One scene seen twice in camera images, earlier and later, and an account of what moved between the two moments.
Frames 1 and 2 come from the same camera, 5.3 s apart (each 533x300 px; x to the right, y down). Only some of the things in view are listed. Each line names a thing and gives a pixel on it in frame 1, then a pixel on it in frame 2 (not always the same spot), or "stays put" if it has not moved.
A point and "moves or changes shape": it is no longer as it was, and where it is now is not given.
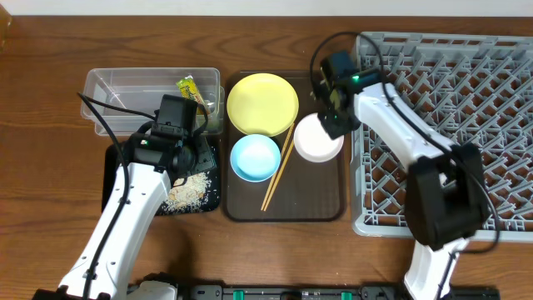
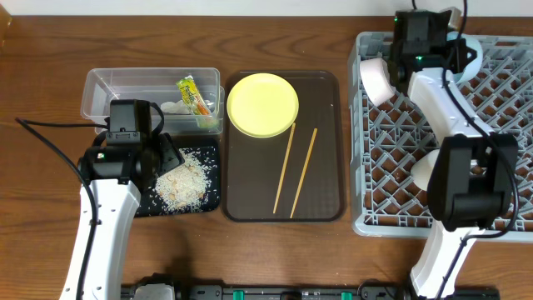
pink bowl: (313, 142) moves or changes shape
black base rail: (206, 291) stays put
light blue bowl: (255, 158) to (471, 67)
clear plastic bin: (119, 101) stays put
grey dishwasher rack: (473, 89) stays put
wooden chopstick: (277, 167) moves or changes shape
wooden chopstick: (278, 177) to (301, 186)
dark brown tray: (304, 190) stays put
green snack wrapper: (189, 90) stays put
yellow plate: (262, 103) stays put
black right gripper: (333, 123) to (465, 53)
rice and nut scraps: (186, 195) stays put
